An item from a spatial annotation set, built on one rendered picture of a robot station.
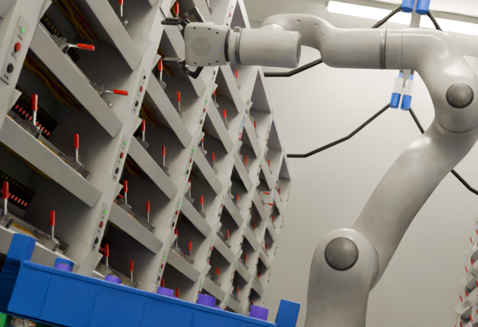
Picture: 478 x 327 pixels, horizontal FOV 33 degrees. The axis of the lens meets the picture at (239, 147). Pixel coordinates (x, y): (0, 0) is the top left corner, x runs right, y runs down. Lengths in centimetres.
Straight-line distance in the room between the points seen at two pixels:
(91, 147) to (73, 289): 133
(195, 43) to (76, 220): 56
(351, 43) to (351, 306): 57
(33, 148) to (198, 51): 45
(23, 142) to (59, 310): 85
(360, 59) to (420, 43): 13
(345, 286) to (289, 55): 54
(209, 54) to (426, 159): 55
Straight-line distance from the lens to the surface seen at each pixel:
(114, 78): 220
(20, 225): 188
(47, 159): 177
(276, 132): 465
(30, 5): 158
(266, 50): 183
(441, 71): 172
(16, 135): 163
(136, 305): 83
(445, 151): 175
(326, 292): 160
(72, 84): 183
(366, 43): 179
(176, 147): 284
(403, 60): 179
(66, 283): 84
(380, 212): 168
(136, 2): 228
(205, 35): 187
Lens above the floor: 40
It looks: 15 degrees up
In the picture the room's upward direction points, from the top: 14 degrees clockwise
